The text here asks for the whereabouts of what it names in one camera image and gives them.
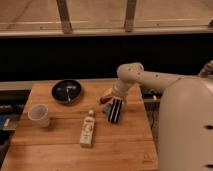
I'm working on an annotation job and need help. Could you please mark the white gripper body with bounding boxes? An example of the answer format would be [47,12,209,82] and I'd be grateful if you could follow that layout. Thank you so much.
[99,88,127,104]

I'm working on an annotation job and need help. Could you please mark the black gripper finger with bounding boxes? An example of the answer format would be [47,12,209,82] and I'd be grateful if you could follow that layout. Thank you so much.
[113,99,123,123]
[108,98,117,122]

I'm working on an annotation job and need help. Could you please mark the black ceramic bowl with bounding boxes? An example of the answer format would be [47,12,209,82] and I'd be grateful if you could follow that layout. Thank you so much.
[51,79,82,104]

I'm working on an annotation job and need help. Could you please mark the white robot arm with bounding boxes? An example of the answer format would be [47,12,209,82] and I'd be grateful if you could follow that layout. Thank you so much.
[100,62,213,171]

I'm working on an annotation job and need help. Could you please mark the white plastic bottle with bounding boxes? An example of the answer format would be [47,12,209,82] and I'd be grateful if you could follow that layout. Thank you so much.
[80,110,95,147]

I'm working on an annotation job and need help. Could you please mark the clear plastic cup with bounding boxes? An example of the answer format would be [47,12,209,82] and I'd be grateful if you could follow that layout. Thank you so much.
[28,104,50,128]

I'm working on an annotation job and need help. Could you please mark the metal window frame rail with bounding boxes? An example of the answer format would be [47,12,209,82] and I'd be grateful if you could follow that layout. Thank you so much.
[0,0,213,37]

